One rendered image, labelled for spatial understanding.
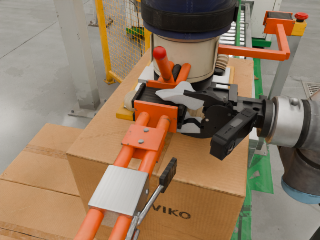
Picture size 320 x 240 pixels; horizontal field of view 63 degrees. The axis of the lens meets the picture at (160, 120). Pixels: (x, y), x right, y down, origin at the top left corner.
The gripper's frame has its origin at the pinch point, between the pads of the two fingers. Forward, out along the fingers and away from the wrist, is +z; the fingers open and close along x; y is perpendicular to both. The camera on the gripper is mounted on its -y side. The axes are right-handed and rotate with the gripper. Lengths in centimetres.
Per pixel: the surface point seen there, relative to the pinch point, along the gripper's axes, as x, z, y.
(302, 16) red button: -17, -49, 118
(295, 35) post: -27, -49, 117
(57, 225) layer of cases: -65, 42, 2
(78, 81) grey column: -88, 105, 132
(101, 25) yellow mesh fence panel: -58, 101, 184
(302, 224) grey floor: -120, -74, 61
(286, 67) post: -47, -50, 118
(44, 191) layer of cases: -65, 55, 14
